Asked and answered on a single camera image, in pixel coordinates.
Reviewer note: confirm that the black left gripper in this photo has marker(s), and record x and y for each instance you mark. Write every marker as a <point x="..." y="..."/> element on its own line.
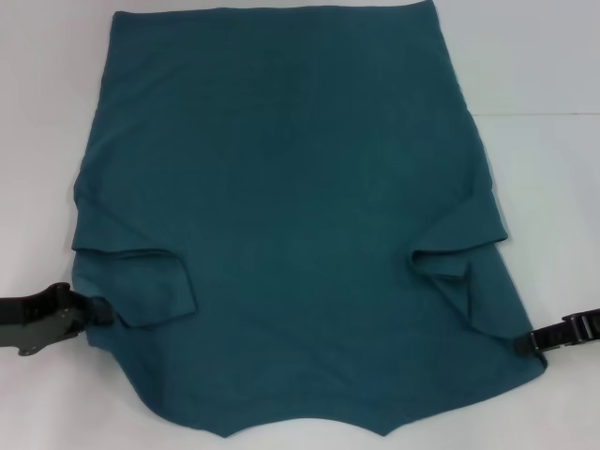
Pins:
<point x="33" y="311"/>

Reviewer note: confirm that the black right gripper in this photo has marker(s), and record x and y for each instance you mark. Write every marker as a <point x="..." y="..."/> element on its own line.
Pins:
<point x="586" y="328"/>

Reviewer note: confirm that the teal blue t-shirt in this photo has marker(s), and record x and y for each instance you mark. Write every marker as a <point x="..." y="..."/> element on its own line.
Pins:
<point x="300" y="211"/>

